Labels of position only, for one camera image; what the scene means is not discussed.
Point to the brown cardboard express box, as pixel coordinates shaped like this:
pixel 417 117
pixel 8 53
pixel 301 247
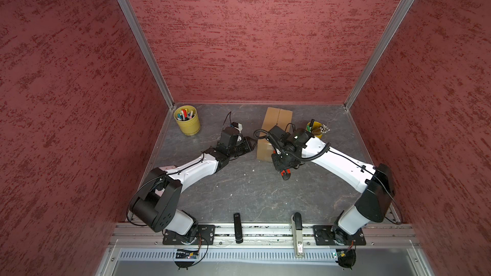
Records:
pixel 273 117

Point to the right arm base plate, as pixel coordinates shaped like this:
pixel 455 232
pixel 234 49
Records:
pixel 325 235

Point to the yellow pen cup left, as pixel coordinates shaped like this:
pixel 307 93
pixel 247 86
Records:
pixel 187 120

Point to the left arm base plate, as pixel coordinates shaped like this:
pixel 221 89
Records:
pixel 201 233

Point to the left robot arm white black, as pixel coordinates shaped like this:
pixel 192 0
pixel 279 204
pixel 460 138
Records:
pixel 156 201

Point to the yellow pen cup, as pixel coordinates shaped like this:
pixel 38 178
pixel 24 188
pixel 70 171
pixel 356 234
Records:
pixel 317 129
pixel 187 120

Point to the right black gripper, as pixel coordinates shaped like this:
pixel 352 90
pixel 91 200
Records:
pixel 280 166

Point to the red black utility knife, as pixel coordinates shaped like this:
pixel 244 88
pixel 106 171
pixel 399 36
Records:
pixel 285 174

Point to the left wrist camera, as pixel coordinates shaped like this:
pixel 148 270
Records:
pixel 237 126

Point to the aluminium frame rail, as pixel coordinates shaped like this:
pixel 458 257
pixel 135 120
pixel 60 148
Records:
pixel 270 235

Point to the yellow pen cup right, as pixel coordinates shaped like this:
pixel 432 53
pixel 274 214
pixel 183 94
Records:
pixel 317 129

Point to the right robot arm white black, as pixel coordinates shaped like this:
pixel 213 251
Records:
pixel 374 183

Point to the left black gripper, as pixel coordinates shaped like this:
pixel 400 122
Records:
pixel 248 144

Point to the grey black clamp handle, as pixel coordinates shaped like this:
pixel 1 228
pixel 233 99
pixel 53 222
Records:
pixel 297 234

